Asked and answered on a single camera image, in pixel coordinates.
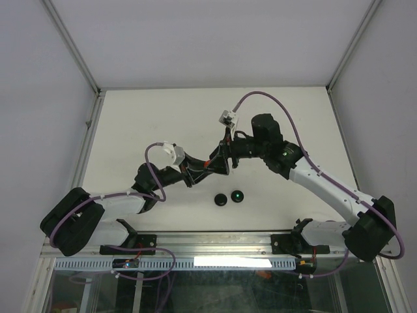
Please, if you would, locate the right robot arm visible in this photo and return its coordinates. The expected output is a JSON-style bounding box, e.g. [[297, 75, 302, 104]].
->
[[204, 110, 396, 261]]

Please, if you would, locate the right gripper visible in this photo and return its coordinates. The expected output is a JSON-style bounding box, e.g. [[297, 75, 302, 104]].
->
[[203, 127, 268, 176]]

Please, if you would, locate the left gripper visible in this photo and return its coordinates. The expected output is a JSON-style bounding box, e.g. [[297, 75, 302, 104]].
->
[[151, 152, 208, 191]]

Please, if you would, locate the slotted cable duct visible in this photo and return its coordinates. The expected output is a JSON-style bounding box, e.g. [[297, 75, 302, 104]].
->
[[54, 256, 296, 271]]

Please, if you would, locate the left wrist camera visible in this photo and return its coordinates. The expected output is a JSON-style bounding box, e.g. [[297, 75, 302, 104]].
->
[[162, 142, 185, 172]]

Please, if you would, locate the aluminium mounting rail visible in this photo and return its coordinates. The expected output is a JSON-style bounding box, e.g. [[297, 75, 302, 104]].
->
[[40, 231, 346, 258]]

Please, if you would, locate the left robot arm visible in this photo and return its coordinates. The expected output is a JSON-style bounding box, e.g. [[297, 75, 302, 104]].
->
[[40, 155, 218, 256]]

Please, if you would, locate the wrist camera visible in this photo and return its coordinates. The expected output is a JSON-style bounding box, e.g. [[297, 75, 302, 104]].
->
[[219, 110, 239, 136], [162, 142, 185, 172]]

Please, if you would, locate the black case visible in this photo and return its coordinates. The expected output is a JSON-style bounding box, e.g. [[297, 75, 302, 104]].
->
[[214, 193, 228, 207], [231, 190, 244, 203]]

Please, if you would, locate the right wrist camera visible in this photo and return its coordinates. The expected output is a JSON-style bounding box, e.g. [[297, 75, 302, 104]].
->
[[219, 110, 239, 136]]

